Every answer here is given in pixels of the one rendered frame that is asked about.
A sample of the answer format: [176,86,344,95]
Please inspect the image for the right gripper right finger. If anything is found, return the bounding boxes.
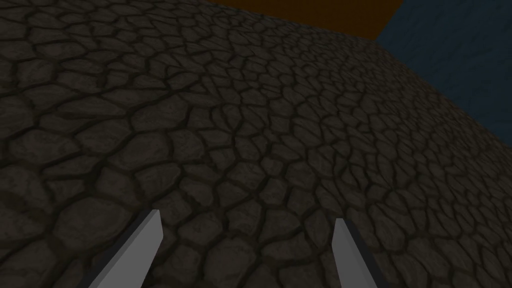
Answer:
[331,217,391,288]

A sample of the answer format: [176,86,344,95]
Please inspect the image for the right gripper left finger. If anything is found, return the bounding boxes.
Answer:
[77,208,164,288]

